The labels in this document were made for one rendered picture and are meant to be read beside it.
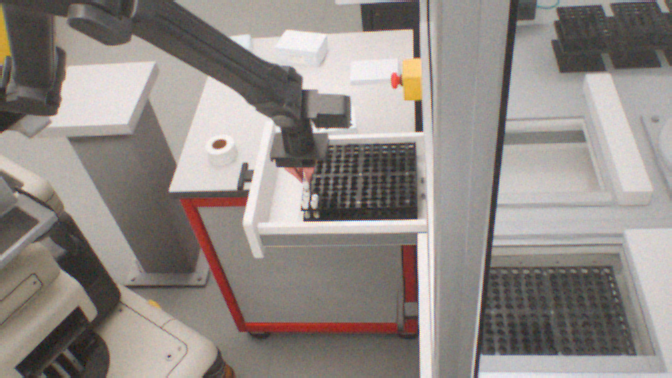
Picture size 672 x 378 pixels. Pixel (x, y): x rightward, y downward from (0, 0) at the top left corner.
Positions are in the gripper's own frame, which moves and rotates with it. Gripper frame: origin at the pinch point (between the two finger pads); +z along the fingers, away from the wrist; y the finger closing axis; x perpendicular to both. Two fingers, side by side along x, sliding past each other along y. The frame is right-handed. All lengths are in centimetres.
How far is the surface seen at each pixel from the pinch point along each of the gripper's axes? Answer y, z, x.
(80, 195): 118, 99, -78
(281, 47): 17, 14, -62
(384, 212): -15.2, 5.7, 3.4
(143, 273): 77, 95, -38
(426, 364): -23.2, -1.2, 37.7
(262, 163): 9.5, 0.9, -4.6
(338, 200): -6.4, 3.0, 2.9
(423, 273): -22.7, -0.8, 21.4
